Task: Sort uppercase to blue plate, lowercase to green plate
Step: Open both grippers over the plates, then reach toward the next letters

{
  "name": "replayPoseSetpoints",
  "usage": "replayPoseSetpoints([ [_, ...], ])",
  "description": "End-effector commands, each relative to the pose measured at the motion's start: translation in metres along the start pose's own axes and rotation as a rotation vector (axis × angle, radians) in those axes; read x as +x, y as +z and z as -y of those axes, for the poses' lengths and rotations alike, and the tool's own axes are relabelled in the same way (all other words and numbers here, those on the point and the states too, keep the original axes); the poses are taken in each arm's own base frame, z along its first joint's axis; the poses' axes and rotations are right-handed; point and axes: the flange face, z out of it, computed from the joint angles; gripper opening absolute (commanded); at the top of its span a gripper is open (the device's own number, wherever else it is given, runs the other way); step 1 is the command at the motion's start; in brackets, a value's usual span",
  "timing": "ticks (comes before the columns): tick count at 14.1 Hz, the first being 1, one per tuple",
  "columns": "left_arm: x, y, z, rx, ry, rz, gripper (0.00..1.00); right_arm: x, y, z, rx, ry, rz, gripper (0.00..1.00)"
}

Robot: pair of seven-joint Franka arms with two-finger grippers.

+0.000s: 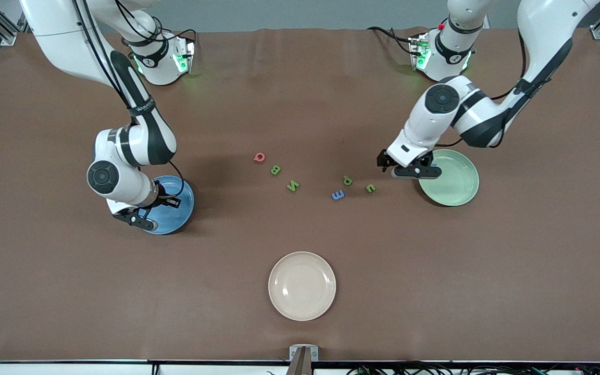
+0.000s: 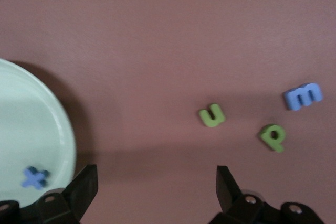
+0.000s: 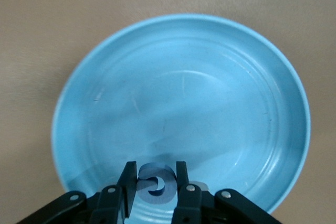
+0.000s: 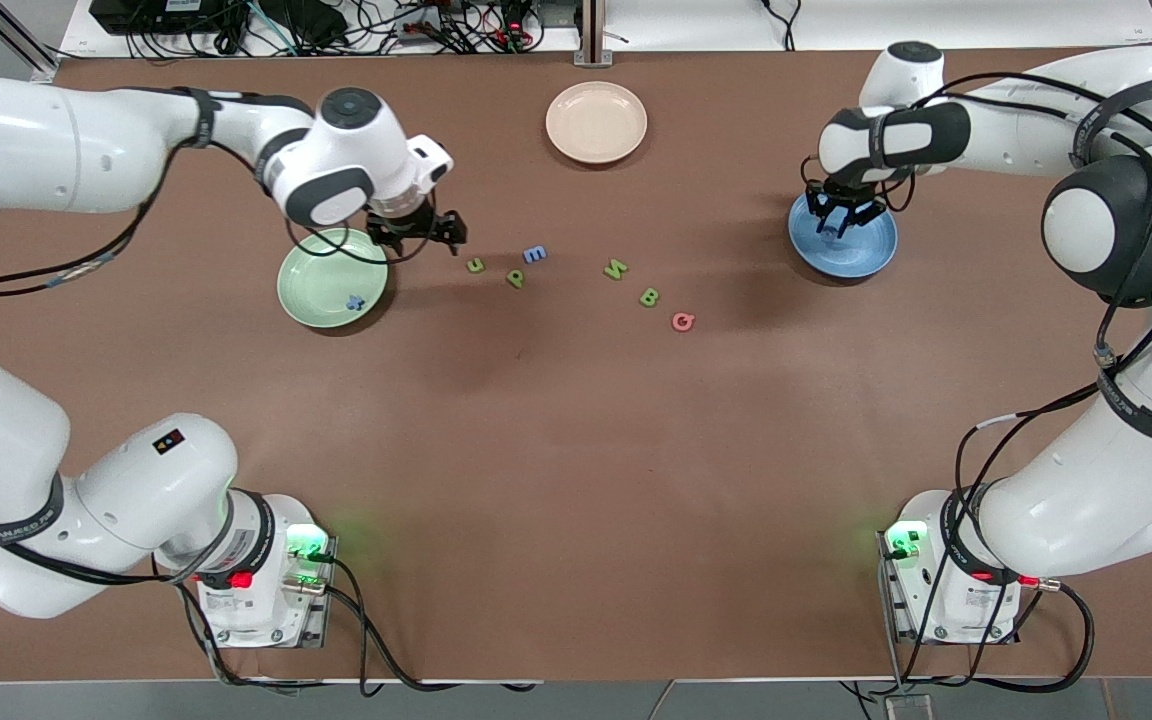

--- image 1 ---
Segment blue plate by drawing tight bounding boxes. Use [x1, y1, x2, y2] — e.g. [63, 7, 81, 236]
[139, 176, 195, 235]

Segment green plate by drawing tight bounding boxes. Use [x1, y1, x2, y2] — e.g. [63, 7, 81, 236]
[418, 149, 480, 207]

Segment beige plate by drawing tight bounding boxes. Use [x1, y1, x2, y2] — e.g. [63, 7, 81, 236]
[268, 252, 337, 322]

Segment brown table mat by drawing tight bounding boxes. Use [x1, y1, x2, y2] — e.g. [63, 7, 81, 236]
[0, 27, 600, 363]

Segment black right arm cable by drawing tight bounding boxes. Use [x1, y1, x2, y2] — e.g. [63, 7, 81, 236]
[71, 0, 186, 198]

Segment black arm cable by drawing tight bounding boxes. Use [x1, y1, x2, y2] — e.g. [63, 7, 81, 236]
[71, 0, 186, 198]
[435, 29, 540, 149]

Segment black base power cable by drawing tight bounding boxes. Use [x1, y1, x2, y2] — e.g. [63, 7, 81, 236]
[367, 26, 420, 55]

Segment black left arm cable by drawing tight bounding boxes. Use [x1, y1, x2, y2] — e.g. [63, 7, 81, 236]
[435, 29, 540, 149]

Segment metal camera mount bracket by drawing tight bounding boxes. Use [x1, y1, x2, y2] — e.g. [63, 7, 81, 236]
[289, 345, 319, 375]

